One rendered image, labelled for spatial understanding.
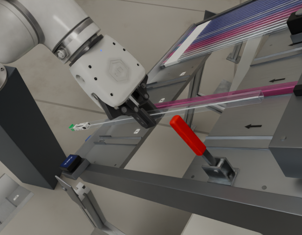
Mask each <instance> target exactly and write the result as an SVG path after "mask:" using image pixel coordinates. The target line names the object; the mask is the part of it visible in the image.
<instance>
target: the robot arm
mask: <svg viewBox="0 0 302 235"><path fill-rule="evenodd" d="M100 30H101V29H100V28H99V27H98V26H97V25H96V24H95V23H94V21H93V20H92V19H91V18H90V17H89V16H88V15H87V14H86V13H85V11H84V10H83V9H82V8H81V7H80V6H79V5H78V4H77V3H76V2H75V0H0V91H1V90H2V88H3V87H4V86H5V84H6V82H7V78H8V73H7V70H6V68H5V67H4V65H3V64H8V63H12V62H15V61H17V60H18V59H20V58H21V57H23V56H24V55H25V54H26V53H28V52H29V51H30V50H31V49H33V48H34V47H35V46H37V45H38V44H43V45H45V46H46V47H47V48H48V49H49V50H50V51H51V52H52V53H53V54H54V55H55V56H56V57H57V58H58V59H59V60H60V61H61V62H62V63H63V64H66V63H67V62H68V61H70V62H71V63H70V64H69V66H70V68H69V70H70V72H71V74H72V75H73V77H74V78H75V79H76V81H77V82H78V84H79V85H80V86H81V88H82V89H83V90H84V91H85V92H86V93H87V95H88V96H89V97H90V98H91V99H92V100H93V101H94V102H95V103H96V104H97V105H98V106H99V107H100V108H101V109H102V110H103V111H105V113H106V115H107V117H108V119H109V120H113V119H115V118H117V117H119V116H132V117H133V118H134V119H135V120H136V121H137V122H138V123H139V124H140V125H141V126H142V127H144V128H145V129H148V128H151V127H154V126H155V125H156V124H157V123H156V121H155V119H153V118H152V117H151V116H150V115H149V114H148V113H147V112H146V111H151V110H156V109H158V108H157V107H156V106H155V105H154V104H153V103H152V102H151V101H150V100H149V94H148V93H147V89H146V84H147V80H148V75H147V74H146V70H145V68H144V67H143V66H142V65H141V64H140V63H139V61H138V60H137V59H136V58H135V57H134V56H133V55H132V54H131V53H129V52H128V51H127V50H126V49H125V48H124V47H123V46H122V45H121V44H119V43H118V42H117V41H116V40H114V39H113V38H112V37H110V36H109V35H107V34H106V35H105V36H103V35H102V34H100V35H99V36H98V35H97V34H98V33H99V32H100ZM130 95H131V96H132V97H133V98H134V99H135V101H136V102H137V103H139V105H138V106H137V105H136V104H135V103H134V102H133V101H131V100H130V99H129V97H130ZM115 106H117V107H118V108H119V109H115V108H114V107H115Z"/></svg>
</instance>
